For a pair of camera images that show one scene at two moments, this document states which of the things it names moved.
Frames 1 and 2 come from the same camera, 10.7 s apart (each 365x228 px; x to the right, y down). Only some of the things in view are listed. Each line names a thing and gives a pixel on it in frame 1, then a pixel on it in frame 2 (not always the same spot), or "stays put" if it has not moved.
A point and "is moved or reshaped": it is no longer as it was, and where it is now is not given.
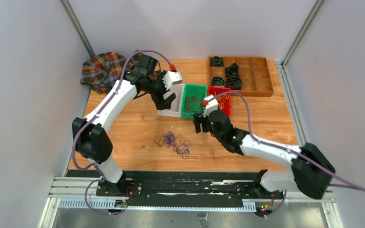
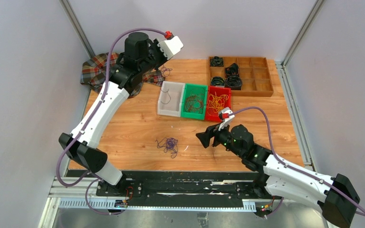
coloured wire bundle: (169, 139) is moved or reshaped
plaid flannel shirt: (99, 72) stays put
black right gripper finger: (196, 121) -> (205, 137)
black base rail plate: (182, 185) stays put
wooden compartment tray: (254, 71) stays put
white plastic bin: (175, 110) stays put
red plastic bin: (223, 96) stays put
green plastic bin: (192, 96) stays put
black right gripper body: (206, 126) -> (223, 137)
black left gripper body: (157, 88) -> (156, 58)
